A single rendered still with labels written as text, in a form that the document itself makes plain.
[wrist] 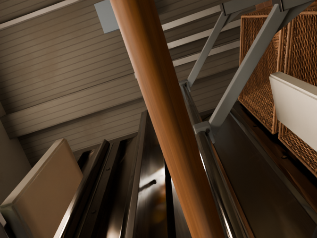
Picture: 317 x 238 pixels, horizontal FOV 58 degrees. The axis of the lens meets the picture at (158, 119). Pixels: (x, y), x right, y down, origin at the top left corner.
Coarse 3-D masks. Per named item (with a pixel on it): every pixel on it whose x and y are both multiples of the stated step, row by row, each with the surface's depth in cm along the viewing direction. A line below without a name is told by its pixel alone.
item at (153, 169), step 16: (144, 112) 172; (144, 128) 144; (144, 144) 127; (144, 160) 115; (160, 160) 141; (144, 176) 105; (160, 176) 126; (144, 192) 96; (160, 192) 114; (144, 208) 89; (160, 208) 104; (128, 224) 77; (144, 224) 82; (160, 224) 95
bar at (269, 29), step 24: (240, 0) 97; (264, 0) 97; (288, 0) 52; (312, 0) 53; (216, 24) 101; (264, 24) 56; (264, 48) 56; (192, 72) 106; (240, 72) 58; (192, 120) 69; (216, 120) 61; (216, 168) 46; (216, 192) 41; (240, 216) 34
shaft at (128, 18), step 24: (120, 0) 19; (144, 0) 19; (120, 24) 20; (144, 24) 20; (144, 48) 20; (144, 72) 21; (168, 72) 21; (144, 96) 22; (168, 96) 21; (168, 120) 22; (168, 144) 23; (192, 144) 23; (168, 168) 24; (192, 168) 23; (192, 192) 24; (192, 216) 25; (216, 216) 26
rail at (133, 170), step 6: (138, 132) 144; (138, 138) 136; (138, 144) 128; (132, 168) 109; (132, 174) 104; (132, 180) 100; (132, 186) 96; (126, 198) 91; (126, 204) 87; (126, 210) 84; (126, 216) 81; (126, 222) 79; (126, 228) 77; (120, 234) 75
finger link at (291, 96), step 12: (276, 72) 17; (276, 84) 16; (288, 84) 14; (300, 84) 14; (276, 96) 16; (288, 96) 15; (300, 96) 13; (312, 96) 12; (276, 108) 17; (288, 108) 15; (300, 108) 14; (312, 108) 12; (288, 120) 16; (300, 120) 14; (312, 120) 13; (300, 132) 14; (312, 132) 13; (312, 144) 13
